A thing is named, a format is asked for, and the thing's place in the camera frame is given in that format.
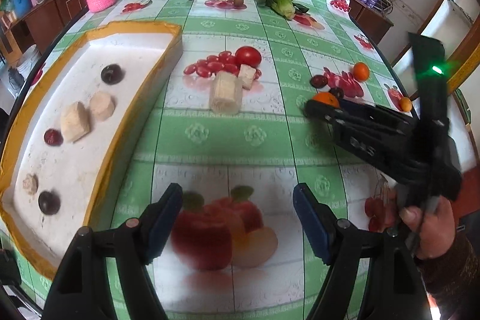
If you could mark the large orange mandarin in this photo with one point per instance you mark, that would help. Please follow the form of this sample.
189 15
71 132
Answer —
327 99

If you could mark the large beige sugarcane cylinder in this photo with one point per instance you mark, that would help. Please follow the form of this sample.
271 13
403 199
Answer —
225 94

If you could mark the beige sugarcane chunk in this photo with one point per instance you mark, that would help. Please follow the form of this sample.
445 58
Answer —
102 105
74 122

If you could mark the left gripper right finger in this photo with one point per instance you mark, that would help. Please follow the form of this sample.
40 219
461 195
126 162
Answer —
318 222

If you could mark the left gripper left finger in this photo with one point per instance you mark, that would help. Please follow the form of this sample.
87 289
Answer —
159 218

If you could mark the person's right hand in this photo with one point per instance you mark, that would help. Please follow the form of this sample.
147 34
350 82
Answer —
437 230

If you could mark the white foam tray yellow tape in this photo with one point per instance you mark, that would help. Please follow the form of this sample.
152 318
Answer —
86 174

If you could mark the small beige sugarcane piece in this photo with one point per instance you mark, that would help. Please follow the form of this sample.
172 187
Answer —
247 75

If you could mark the dark red jujube on table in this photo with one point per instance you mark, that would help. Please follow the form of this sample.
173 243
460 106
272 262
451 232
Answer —
319 81

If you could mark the right forearm brown sleeve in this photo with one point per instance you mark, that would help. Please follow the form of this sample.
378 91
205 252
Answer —
453 280

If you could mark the small beige piece in tray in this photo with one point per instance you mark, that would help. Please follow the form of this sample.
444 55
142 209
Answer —
30 184

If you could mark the red tomato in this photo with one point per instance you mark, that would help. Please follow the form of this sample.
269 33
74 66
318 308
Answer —
249 56

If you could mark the dark plum upper tray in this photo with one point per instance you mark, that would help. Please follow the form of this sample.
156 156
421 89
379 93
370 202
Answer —
112 74

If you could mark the red jujube in tray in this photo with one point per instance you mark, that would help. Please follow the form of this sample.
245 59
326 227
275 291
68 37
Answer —
53 137

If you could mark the brown wooden cabinet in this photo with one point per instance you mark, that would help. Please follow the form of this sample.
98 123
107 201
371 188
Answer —
40 26

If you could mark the tiny orange kumquat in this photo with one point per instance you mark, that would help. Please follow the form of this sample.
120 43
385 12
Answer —
405 104

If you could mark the dark grape beside mandarin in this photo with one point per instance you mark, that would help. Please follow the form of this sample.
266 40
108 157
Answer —
337 92

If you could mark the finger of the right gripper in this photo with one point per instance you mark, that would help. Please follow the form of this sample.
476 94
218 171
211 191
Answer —
376 118

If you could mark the beige sugarcane chunk in tray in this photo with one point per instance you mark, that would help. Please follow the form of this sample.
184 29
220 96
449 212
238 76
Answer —
74 122

